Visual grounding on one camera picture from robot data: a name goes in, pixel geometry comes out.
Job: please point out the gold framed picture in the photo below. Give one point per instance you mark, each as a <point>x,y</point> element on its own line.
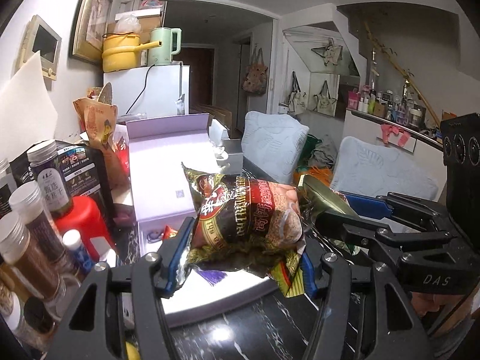
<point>89,26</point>

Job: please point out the white mini fridge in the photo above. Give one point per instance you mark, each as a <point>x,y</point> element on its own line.
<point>155,91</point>

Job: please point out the person's hand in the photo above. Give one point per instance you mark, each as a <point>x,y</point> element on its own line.
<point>424,303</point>

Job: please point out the brown spice jar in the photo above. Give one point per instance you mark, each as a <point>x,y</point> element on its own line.
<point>21,251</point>

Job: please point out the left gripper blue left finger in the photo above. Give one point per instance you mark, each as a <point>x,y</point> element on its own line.
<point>173,254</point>

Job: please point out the brown hanging bag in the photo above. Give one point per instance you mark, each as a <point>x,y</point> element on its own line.
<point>256,79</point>

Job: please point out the dark spice jar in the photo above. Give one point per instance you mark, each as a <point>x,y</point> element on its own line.
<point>45,165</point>

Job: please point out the near leaf pattern cushion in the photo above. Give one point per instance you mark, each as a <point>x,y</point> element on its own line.
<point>374,170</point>

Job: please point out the leaf pattern cushion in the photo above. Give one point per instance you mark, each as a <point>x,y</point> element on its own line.
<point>273,143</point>
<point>374,170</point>

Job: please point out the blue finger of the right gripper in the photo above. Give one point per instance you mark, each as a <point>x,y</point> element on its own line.
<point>382,206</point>
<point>363,232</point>

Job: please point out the green electric kettle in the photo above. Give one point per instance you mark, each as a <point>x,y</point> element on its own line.
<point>170,45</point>

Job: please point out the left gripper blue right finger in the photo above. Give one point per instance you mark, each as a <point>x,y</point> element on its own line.
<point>312,275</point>

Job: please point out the red snack packet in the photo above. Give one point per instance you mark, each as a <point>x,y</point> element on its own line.
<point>169,232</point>

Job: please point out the yellow pot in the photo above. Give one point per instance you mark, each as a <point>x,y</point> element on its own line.
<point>123,51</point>

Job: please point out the far leaf pattern cushion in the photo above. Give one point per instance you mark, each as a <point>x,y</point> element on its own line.
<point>273,143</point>

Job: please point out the black printed snack bag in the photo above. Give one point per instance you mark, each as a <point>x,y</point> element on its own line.
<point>85,175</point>

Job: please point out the pink cloth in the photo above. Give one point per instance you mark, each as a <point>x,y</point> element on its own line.
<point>389,130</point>

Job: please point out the small white cap bottle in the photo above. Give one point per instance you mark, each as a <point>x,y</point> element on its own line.
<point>73,242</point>

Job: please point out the brown paper snack bag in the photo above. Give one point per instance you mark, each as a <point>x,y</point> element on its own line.
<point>99,120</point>

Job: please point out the wall intercom monitor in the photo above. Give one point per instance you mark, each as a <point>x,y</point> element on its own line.
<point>40,38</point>

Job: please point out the orange bag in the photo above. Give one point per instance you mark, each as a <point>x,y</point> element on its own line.
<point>324,174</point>

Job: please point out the lavender gift box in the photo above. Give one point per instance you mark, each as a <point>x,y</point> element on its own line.
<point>159,149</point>

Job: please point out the purple tassel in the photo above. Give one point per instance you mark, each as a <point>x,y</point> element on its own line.
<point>212,276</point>

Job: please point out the dark printed snack bag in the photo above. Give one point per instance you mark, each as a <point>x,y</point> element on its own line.
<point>257,225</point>

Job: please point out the canvas tote bag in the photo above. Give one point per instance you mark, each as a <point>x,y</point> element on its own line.
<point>324,102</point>

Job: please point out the white ceramic teapot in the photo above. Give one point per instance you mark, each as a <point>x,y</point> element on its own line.
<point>221,156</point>

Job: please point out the yellow lemon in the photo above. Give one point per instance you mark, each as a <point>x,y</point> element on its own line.
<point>132,352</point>

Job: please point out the red plastic canister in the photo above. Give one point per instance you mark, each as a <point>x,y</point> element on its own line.
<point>85,216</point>

